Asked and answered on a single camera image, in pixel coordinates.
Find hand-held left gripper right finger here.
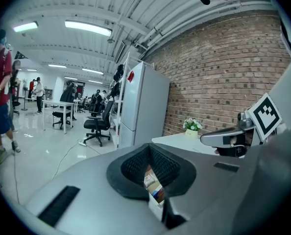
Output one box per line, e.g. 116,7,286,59
149,142,261,235

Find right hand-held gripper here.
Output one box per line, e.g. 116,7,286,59
200,93,283,158

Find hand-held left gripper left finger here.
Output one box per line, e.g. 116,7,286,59
25,142,166,235

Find white wooden drawer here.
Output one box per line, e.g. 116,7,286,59
143,164,166,221

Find person's right forearm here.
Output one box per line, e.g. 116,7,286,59
269,55,291,137

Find cream flower pot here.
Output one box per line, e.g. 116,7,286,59
182,117,203,139

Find white metal shelf rack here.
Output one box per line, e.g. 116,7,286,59
108,51,131,150

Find black office chair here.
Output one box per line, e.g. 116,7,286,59
52,111,72,130
83,100,114,147

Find patterned white packet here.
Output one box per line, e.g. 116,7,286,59
143,175,157,187

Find white refrigerator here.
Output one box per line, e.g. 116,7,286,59
118,61,171,149

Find standing fan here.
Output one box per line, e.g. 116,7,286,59
21,86,30,111

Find white ceiling pipes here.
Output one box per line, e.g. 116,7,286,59
135,0,278,48

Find row of ceiling lights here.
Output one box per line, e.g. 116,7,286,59
13,20,112,84

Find grey cable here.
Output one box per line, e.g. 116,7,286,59
86,144,102,156

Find white metal-frame table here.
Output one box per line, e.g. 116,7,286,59
42,99,74,134

